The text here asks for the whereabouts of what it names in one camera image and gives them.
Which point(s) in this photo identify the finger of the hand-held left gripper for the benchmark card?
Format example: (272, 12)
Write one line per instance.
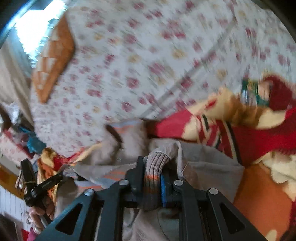
(27, 171)
(49, 183)

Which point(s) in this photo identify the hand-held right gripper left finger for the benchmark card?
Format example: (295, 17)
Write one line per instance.
(138, 176)

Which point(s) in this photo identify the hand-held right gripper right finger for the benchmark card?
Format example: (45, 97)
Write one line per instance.
(165, 190)

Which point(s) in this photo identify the grey jacket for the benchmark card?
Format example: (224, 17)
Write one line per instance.
(201, 162)

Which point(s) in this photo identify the person's left hand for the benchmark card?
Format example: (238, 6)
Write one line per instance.
(39, 212)

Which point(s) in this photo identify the pink floral cloth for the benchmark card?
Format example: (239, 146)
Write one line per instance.
(11, 146)

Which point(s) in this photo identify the red yellow orange blanket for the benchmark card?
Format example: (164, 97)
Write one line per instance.
(254, 139)

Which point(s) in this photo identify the floral bedsheet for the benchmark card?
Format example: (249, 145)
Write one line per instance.
(138, 46)

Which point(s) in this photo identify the orange checked pillow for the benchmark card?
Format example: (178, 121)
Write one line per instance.
(62, 46)

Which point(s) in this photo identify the bright window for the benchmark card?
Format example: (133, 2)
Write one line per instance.
(34, 23)

